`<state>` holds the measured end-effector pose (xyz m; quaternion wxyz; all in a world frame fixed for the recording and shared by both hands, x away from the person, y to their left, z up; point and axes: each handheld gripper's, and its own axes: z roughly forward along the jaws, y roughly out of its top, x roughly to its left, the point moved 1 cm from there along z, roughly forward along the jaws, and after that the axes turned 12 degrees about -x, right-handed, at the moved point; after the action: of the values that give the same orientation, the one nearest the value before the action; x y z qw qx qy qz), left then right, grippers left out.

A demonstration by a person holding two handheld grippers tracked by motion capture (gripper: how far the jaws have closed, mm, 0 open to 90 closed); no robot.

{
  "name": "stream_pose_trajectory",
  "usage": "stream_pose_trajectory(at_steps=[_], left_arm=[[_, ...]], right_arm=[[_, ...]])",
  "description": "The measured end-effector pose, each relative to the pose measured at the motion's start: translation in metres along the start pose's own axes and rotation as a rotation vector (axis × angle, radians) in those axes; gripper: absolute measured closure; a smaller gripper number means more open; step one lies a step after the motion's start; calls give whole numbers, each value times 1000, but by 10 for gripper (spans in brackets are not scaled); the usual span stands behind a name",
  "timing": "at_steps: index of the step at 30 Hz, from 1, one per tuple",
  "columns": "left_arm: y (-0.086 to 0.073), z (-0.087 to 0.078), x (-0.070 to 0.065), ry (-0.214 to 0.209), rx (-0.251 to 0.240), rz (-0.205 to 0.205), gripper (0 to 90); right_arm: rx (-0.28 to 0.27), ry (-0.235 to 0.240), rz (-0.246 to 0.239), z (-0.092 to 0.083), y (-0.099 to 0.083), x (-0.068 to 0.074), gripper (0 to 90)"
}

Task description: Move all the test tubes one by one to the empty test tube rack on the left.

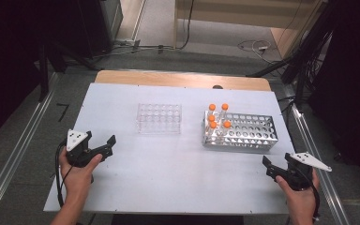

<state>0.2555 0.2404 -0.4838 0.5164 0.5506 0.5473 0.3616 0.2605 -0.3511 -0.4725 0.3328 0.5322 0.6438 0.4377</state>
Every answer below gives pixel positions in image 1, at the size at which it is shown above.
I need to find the hand-held gripper black cable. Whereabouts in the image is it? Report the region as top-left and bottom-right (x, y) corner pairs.
(54, 140), (76, 209)
(293, 168), (323, 223)

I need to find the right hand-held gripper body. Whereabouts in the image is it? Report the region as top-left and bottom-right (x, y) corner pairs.
(280, 152), (333, 191)

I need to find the clear plastic tube rack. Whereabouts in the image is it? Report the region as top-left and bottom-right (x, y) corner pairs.
(136, 102), (183, 135)

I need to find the black cabinet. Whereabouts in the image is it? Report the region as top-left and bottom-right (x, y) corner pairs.
(76, 0), (125, 59)

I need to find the light wooden cabinet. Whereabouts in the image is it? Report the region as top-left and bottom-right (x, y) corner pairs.
(173, 0), (326, 59)

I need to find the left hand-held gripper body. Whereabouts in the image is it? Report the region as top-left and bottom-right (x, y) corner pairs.
(66, 128), (103, 168)

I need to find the aluminium floor rail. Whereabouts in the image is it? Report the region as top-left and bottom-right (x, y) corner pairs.
(0, 72), (59, 225)
(282, 83), (352, 225)

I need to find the black stand with cables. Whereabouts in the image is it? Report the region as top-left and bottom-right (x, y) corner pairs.
(247, 0), (337, 111)

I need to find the white floor cable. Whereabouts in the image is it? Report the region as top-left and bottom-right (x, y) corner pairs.
(237, 38), (283, 66)

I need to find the black floor cable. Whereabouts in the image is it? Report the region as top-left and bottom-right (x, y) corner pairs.
(90, 0), (196, 60)

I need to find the person's left hand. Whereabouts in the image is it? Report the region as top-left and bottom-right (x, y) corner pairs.
(59, 148), (103, 198)

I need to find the perforated metal tube rack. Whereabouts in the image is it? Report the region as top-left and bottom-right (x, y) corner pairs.
(202, 110), (279, 152)

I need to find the person's right hand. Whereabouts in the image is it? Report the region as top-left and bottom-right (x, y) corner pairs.
(275, 170), (320, 217)

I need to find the black metal stand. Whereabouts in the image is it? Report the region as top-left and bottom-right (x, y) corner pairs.
(37, 40), (102, 102)

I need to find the right hand-held gripper black cable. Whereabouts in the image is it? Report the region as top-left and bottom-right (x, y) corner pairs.
(293, 168), (323, 223)

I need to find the left hand-held gripper black cable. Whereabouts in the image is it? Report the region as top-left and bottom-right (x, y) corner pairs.
(54, 140), (76, 209)

